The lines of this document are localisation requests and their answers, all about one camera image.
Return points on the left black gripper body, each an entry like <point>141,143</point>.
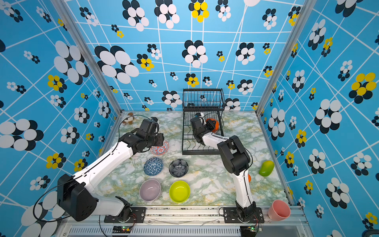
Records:
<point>157,140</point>

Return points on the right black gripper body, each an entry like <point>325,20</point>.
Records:
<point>208,128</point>

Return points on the orange plastic bowl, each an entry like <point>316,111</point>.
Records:
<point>212,124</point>

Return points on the lilac plastic bowl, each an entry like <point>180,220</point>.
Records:
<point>150,190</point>

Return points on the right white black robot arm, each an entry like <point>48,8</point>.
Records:
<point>236,161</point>

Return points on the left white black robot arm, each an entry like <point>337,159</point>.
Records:
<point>75,194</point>

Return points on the red white patterned bowl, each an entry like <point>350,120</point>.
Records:
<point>161,150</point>

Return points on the small plush toy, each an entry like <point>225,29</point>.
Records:
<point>128,119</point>

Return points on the blue patterned bowl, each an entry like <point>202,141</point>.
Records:
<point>153,166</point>

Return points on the black patterned bowl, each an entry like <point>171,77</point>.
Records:
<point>178,168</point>

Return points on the lime green bowl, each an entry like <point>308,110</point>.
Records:
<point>179,191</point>

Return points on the green mango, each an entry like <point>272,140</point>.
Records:
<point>267,168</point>

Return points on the left circuit board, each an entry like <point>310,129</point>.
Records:
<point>122,229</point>

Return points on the circuit board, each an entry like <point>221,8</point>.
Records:
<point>248,231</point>
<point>122,229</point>

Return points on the right circuit board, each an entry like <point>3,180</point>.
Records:
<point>248,231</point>

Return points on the pink plastic cup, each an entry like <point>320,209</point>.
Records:
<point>279,210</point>

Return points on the black wire dish rack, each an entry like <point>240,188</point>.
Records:
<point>207,104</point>

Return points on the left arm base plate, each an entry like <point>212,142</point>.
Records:
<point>132,215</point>

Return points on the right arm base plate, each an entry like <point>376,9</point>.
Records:
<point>234,215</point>

